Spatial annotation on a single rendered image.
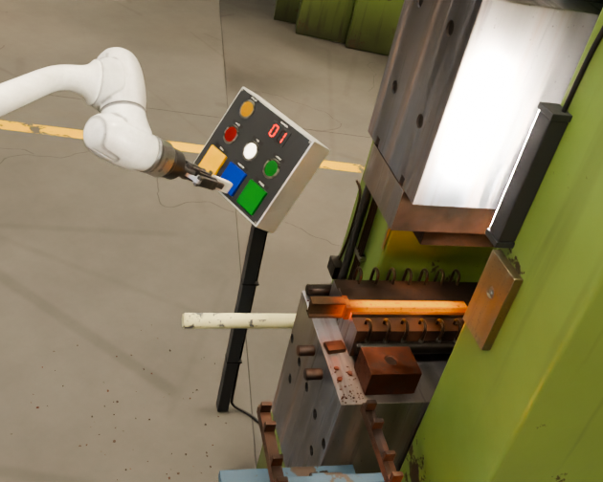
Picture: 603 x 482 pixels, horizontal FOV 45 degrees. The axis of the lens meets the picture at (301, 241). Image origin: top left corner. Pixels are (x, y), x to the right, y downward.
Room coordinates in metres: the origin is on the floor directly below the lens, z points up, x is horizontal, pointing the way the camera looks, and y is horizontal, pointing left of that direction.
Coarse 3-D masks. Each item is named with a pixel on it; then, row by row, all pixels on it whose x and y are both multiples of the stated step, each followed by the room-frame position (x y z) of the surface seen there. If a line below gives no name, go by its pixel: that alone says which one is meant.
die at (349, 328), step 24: (336, 288) 1.42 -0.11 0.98; (360, 288) 1.44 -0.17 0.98; (384, 288) 1.46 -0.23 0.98; (408, 288) 1.48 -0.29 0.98; (432, 288) 1.51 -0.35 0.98; (456, 288) 1.54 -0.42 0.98; (360, 312) 1.32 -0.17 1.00; (384, 312) 1.34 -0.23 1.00; (408, 312) 1.36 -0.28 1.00; (432, 312) 1.38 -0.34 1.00; (456, 312) 1.41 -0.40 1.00; (360, 336) 1.26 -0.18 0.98; (384, 336) 1.28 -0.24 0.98; (408, 336) 1.30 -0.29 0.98; (432, 336) 1.33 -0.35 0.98
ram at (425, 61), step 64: (448, 0) 1.32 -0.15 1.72; (512, 0) 1.24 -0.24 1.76; (576, 0) 1.35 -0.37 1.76; (448, 64) 1.25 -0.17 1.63; (512, 64) 1.25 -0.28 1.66; (576, 64) 1.29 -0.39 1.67; (384, 128) 1.41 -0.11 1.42; (448, 128) 1.22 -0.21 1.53; (512, 128) 1.26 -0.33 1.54; (448, 192) 1.23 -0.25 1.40
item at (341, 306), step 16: (320, 304) 1.29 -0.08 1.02; (336, 304) 1.30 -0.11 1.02; (352, 304) 1.33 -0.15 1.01; (368, 304) 1.34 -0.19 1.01; (384, 304) 1.36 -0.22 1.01; (400, 304) 1.37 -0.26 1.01; (416, 304) 1.39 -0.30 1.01; (432, 304) 1.40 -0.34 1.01; (448, 304) 1.42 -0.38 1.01; (464, 304) 1.44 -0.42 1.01
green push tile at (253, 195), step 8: (248, 184) 1.71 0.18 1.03; (256, 184) 1.70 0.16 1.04; (248, 192) 1.69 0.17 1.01; (256, 192) 1.68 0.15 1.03; (264, 192) 1.67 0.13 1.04; (240, 200) 1.69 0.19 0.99; (248, 200) 1.68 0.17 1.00; (256, 200) 1.67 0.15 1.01; (248, 208) 1.66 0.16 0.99; (256, 208) 1.65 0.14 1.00
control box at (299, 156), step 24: (240, 96) 1.93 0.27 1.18; (240, 120) 1.87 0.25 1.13; (264, 120) 1.83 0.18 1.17; (288, 120) 1.80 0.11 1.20; (216, 144) 1.86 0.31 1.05; (240, 144) 1.82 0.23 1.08; (264, 144) 1.78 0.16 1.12; (288, 144) 1.75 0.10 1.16; (312, 144) 1.72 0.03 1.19; (240, 168) 1.77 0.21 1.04; (288, 168) 1.70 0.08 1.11; (312, 168) 1.73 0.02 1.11; (240, 192) 1.71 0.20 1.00; (288, 192) 1.68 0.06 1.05; (264, 216) 1.63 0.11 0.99
